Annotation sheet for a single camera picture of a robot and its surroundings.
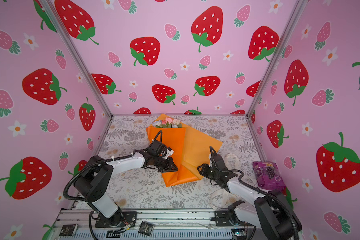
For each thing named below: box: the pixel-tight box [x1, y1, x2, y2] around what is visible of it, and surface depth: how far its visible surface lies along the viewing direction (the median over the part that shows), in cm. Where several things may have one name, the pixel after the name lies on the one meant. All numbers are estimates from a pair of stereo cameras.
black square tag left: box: [58, 224, 78, 237], surface depth 71 cm
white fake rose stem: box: [152, 120, 162, 128], surface depth 113 cm
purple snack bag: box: [252, 161, 286, 191], surface depth 85 cm
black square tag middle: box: [138, 221, 155, 237], surface depth 71 cm
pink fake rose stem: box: [165, 117, 173, 128], surface depth 109 cm
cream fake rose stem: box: [172, 118, 182, 128], surface depth 113 cm
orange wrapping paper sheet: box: [146, 113, 223, 187], surface depth 100 cm
